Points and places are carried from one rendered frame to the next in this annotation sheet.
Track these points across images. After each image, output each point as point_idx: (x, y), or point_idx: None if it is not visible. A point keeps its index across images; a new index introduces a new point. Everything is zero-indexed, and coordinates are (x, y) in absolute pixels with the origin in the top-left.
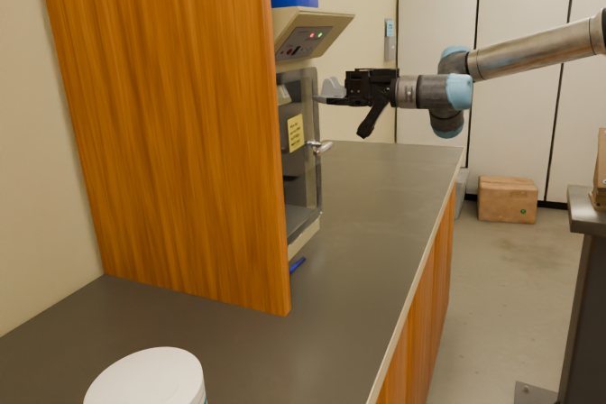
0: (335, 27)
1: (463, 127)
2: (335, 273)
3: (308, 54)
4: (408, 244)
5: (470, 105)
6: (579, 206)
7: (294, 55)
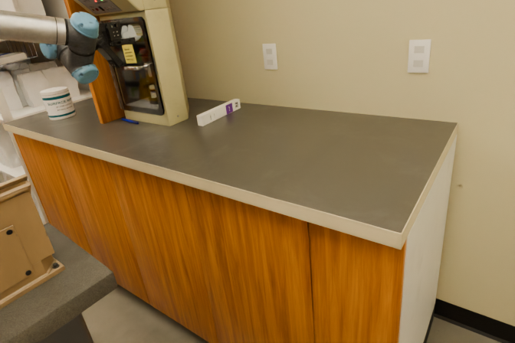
0: None
1: (77, 78)
2: (116, 130)
3: (119, 9)
4: (116, 147)
5: (47, 57)
6: (56, 241)
7: (106, 11)
